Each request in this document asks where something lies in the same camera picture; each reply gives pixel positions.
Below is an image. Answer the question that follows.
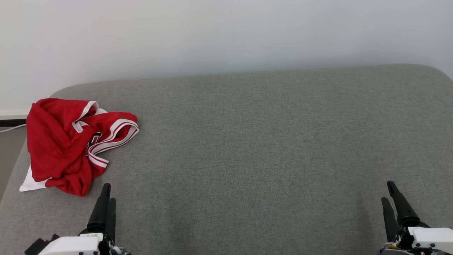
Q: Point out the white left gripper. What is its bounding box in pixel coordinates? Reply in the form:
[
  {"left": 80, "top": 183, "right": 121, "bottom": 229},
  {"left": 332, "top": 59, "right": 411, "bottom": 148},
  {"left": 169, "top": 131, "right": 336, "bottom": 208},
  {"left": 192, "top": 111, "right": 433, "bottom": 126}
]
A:
[{"left": 25, "top": 183, "right": 131, "bottom": 255}]

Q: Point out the red basketball jersey white trim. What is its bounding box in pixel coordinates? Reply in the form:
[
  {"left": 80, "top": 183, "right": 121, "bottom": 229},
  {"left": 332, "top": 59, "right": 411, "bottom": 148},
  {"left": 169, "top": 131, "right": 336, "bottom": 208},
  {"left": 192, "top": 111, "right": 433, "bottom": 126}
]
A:
[{"left": 73, "top": 110, "right": 139, "bottom": 177}]

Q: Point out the grey fabric sofa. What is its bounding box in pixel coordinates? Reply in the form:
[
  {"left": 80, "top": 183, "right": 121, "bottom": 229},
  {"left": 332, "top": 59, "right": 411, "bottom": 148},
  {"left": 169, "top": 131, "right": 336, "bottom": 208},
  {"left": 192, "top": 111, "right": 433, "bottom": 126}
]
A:
[{"left": 0, "top": 64, "right": 453, "bottom": 255}]

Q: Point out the thin white cable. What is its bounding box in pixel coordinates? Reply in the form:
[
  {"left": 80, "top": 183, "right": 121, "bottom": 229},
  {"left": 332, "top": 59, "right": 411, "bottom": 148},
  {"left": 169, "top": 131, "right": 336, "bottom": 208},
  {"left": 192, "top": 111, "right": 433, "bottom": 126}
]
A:
[{"left": 0, "top": 124, "right": 27, "bottom": 133}]

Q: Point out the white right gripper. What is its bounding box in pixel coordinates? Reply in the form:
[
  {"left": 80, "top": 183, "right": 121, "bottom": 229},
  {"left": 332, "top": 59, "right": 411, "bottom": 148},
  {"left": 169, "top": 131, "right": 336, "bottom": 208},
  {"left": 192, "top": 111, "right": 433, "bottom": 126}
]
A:
[{"left": 379, "top": 181, "right": 453, "bottom": 255}]

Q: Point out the red shorts elastic waist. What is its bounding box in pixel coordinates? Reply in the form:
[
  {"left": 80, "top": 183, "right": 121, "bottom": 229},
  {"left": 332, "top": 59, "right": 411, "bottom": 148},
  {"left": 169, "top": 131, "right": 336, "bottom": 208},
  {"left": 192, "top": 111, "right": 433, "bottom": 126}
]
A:
[{"left": 19, "top": 98, "right": 107, "bottom": 197}]

